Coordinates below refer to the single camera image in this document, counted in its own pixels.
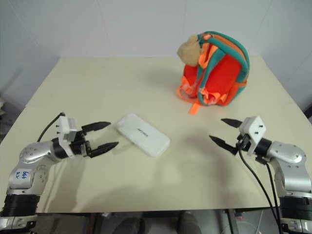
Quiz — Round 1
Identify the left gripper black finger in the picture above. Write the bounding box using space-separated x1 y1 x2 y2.
88 141 119 159
81 121 111 135

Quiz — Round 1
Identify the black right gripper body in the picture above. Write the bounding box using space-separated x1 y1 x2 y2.
235 134 252 154

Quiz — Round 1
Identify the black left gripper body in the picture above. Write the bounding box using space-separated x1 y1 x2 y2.
70 130 95 159

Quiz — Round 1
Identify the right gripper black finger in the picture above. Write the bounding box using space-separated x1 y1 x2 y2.
209 135 239 156
220 118 245 129

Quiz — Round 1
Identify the orange and green plush backpack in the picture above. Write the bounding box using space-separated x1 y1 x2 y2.
176 31 251 116

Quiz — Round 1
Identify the white power bank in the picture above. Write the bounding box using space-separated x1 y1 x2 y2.
115 112 171 158

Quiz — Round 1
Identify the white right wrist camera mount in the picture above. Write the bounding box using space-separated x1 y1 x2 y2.
238 115 267 157

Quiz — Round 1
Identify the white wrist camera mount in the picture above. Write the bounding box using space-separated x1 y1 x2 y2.
238 115 267 157
56 116 78 157

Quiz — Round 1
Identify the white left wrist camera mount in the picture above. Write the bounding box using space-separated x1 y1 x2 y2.
56 116 78 157

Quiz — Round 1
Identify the long black right arm cable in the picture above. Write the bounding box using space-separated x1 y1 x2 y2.
238 145 280 234

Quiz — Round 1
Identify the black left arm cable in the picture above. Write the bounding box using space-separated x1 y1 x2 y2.
38 112 66 142

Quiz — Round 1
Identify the short black right arm cable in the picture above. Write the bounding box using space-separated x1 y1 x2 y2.
265 161 281 213

